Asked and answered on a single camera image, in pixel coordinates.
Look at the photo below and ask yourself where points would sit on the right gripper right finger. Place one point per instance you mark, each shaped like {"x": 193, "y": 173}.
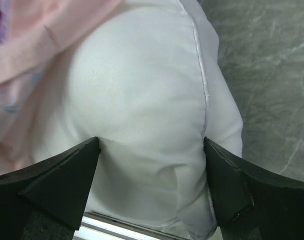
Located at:
{"x": 250, "y": 202}

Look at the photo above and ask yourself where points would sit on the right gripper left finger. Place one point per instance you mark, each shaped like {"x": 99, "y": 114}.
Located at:
{"x": 47, "y": 200}

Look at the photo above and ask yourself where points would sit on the white pillow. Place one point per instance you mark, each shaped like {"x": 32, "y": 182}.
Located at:
{"x": 147, "y": 83}

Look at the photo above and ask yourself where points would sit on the pink purple Elsa pillowcase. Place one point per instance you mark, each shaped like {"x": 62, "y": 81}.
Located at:
{"x": 32, "y": 33}

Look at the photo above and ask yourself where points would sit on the aluminium front rail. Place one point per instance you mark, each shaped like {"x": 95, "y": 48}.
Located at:
{"x": 97, "y": 226}

